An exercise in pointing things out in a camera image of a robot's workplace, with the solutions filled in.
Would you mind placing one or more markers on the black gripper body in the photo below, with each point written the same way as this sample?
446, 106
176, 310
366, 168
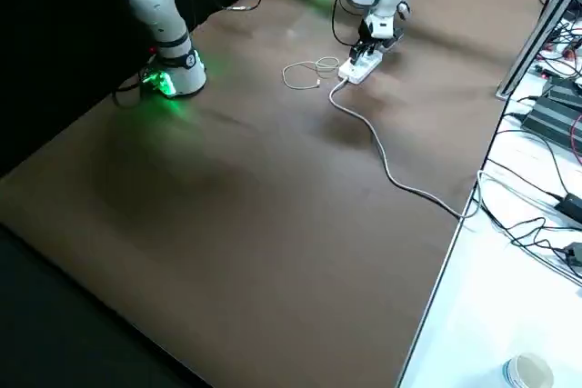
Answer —
393, 42

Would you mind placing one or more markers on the white power strip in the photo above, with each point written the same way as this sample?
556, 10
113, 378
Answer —
357, 76

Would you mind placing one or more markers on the black power brick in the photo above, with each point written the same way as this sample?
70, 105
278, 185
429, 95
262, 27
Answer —
568, 86
554, 124

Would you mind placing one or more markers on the small black power adapter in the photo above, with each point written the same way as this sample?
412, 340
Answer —
574, 254

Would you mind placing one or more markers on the silver aluminium frame post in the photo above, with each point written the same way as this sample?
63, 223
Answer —
531, 38

